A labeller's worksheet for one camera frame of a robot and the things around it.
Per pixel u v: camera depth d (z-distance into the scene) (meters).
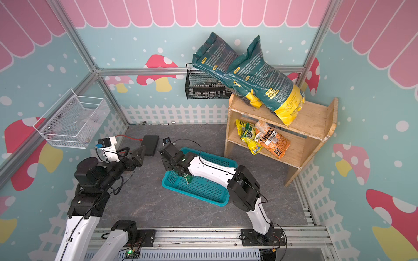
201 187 0.90
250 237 0.74
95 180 0.49
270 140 0.76
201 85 0.94
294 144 0.83
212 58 0.60
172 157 0.63
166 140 0.73
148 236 0.74
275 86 0.56
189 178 0.90
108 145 0.56
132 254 0.73
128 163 0.58
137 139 1.12
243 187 0.48
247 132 0.78
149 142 1.09
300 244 0.73
